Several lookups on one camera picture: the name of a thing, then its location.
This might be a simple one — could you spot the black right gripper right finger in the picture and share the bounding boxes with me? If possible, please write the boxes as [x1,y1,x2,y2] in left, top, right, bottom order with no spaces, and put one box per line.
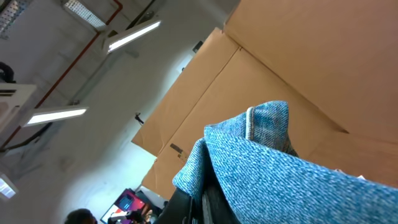
[201,185,239,224]

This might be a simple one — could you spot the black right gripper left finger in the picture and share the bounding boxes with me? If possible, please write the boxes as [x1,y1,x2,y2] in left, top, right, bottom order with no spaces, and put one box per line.
[154,189,194,224]

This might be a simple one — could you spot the blue denim jeans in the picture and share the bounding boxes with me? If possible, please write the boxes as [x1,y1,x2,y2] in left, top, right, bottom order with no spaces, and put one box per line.
[173,101,397,223]

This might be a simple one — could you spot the computer monitor pink screen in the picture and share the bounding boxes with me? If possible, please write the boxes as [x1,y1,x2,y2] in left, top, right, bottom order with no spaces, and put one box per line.
[100,189,146,223]

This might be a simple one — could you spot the person head dark hair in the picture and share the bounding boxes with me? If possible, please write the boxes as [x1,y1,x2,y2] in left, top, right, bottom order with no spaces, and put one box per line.
[64,208,98,224]

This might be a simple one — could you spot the ceiling light middle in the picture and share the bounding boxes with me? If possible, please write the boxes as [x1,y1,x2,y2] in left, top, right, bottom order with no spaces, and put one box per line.
[19,105,89,128]

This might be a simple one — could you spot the ceiling light lower left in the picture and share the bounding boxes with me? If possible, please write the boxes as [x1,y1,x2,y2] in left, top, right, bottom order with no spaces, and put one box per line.
[0,173,19,201]

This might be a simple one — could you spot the ceiling light upper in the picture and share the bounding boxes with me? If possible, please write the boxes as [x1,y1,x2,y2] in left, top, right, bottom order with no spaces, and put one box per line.
[103,20,162,55]

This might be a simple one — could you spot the white ceiling air conditioner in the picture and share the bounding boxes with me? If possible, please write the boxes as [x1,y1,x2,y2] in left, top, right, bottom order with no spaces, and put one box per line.
[0,83,37,131]

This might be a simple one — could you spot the perforated ceiling light panel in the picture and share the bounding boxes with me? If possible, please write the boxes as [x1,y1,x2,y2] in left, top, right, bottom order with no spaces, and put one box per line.
[60,0,106,31]

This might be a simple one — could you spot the red ceiling pipe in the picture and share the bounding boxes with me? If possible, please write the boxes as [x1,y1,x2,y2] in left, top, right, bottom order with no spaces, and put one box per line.
[1,0,123,152]

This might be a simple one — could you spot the cardboard wall panels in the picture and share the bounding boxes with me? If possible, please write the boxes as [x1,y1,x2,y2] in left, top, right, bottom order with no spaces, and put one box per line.
[133,0,397,199]

